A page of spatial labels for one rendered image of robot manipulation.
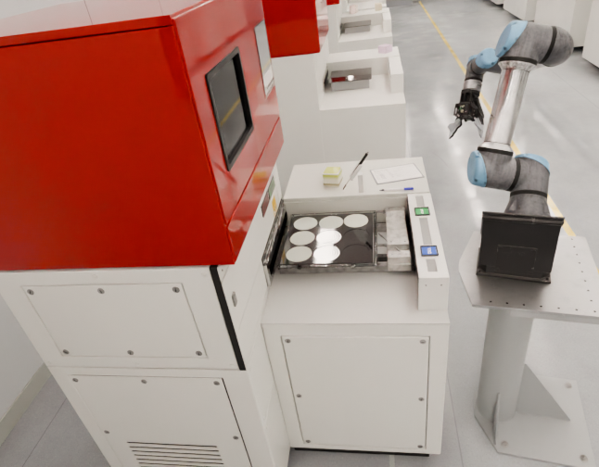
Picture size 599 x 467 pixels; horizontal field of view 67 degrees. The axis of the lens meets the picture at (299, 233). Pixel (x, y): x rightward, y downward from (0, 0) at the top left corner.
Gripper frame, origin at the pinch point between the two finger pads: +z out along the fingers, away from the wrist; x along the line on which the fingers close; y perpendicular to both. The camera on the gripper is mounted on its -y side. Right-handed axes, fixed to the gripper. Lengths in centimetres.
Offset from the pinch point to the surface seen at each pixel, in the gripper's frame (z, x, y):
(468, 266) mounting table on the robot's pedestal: 54, 22, 20
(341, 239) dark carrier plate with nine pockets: 53, -18, 47
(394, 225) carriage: 43, -9, 27
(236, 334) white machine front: 86, -3, 100
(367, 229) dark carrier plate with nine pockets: 47, -14, 37
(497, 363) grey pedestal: 90, 27, -8
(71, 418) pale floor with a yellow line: 167, -137, 94
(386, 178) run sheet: 22.1, -23.5, 19.3
